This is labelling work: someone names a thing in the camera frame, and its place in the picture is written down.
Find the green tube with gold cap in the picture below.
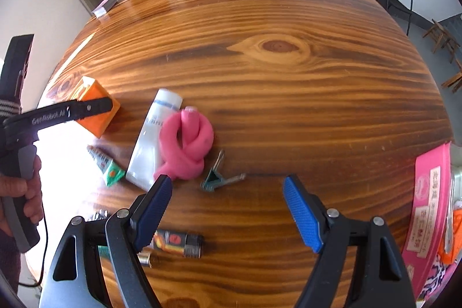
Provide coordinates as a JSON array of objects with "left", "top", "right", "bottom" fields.
[{"left": 98, "top": 245, "right": 157, "bottom": 268}]

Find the dark patterned small battery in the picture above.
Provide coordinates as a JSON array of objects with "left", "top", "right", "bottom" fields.
[{"left": 150, "top": 229, "right": 204, "bottom": 259}]

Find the small white green tube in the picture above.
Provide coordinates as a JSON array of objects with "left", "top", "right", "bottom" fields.
[{"left": 87, "top": 145, "right": 125, "bottom": 187}]

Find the large white cream tube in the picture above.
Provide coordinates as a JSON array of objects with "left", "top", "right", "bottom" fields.
[{"left": 125, "top": 88, "right": 182, "bottom": 191}]

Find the light orange toy cube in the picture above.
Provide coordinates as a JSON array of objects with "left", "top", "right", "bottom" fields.
[{"left": 67, "top": 76, "right": 121, "bottom": 138}]

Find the teal binder clip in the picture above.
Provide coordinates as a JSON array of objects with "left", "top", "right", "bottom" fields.
[{"left": 200, "top": 149, "right": 247, "bottom": 192}]

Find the large metal clamp clip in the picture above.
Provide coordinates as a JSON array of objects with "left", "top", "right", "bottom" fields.
[{"left": 444, "top": 174, "right": 455, "bottom": 253}]

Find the leopard print fabric scrunchie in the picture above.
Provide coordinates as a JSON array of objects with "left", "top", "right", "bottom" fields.
[{"left": 418, "top": 254, "right": 458, "bottom": 302}]

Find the bright orange toy cube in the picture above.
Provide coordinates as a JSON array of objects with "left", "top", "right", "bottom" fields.
[{"left": 438, "top": 209, "right": 462, "bottom": 265}]

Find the person's left hand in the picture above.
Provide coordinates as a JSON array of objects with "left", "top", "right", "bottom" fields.
[{"left": 1, "top": 156, "right": 44, "bottom": 224}]

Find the pink metal tin box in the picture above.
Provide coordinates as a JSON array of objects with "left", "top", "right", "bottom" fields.
[{"left": 402, "top": 142, "right": 461, "bottom": 303}]

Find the deck of cards box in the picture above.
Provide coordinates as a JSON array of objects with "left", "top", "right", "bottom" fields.
[{"left": 92, "top": 0, "right": 117, "bottom": 18}]

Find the wooden chair set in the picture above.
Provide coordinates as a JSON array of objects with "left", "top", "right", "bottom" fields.
[{"left": 441, "top": 59, "right": 462, "bottom": 93}]

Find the wooden stool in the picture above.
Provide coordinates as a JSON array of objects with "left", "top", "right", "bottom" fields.
[{"left": 422, "top": 20, "right": 461, "bottom": 63}]

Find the black cable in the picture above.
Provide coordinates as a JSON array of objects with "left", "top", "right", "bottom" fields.
[{"left": 17, "top": 201, "right": 49, "bottom": 289}]

